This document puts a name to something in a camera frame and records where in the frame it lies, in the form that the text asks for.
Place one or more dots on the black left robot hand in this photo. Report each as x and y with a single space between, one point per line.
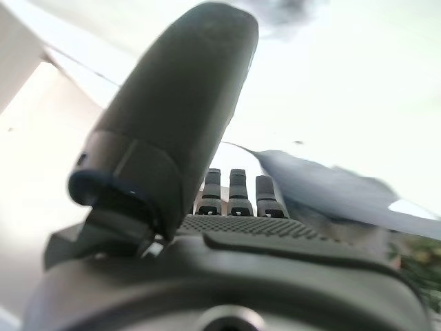
172 103

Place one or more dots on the white garment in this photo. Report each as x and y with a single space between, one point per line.
327 193

